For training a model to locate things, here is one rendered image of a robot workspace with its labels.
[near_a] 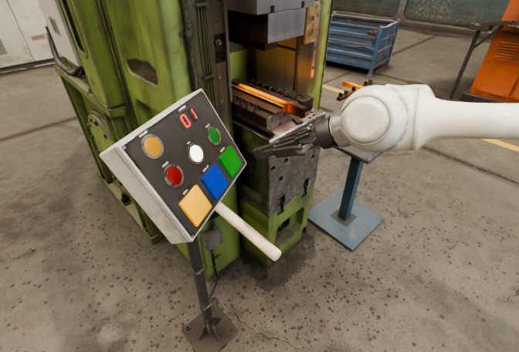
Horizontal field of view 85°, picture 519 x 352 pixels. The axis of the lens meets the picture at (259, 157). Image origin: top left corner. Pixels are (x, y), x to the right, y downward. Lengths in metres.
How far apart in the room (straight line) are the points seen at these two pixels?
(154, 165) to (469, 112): 0.59
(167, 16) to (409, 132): 0.76
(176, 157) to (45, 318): 1.43
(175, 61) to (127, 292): 1.32
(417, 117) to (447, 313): 1.56
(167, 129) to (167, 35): 0.35
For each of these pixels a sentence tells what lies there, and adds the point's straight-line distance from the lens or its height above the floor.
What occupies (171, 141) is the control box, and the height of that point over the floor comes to 1.15.
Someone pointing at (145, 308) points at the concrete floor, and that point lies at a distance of 1.80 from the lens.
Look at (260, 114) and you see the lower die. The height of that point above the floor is 0.98.
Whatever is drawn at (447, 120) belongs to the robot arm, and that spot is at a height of 1.32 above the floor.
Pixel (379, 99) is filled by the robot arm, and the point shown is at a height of 1.35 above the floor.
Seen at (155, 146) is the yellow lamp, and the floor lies 1.16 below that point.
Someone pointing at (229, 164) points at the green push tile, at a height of 1.01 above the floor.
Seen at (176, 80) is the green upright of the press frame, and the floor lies 1.18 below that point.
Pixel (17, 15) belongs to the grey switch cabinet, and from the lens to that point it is 6.08.
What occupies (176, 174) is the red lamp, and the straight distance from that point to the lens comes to 0.71.
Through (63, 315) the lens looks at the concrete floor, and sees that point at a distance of 1.97.
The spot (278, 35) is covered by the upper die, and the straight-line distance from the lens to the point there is 1.10.
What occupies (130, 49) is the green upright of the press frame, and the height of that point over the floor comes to 1.20.
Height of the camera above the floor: 1.52
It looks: 35 degrees down
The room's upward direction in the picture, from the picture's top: straight up
